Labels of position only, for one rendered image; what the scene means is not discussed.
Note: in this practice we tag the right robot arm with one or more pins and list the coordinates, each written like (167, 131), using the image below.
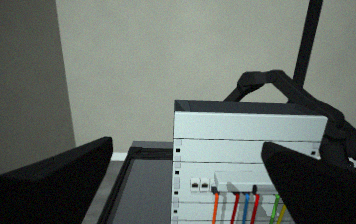
(330, 150)

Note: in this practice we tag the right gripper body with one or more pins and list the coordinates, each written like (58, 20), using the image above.
(343, 164)

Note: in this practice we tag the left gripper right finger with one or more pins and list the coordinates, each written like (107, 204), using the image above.
(313, 191)

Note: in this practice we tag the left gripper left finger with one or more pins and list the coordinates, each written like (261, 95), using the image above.
(56, 190)

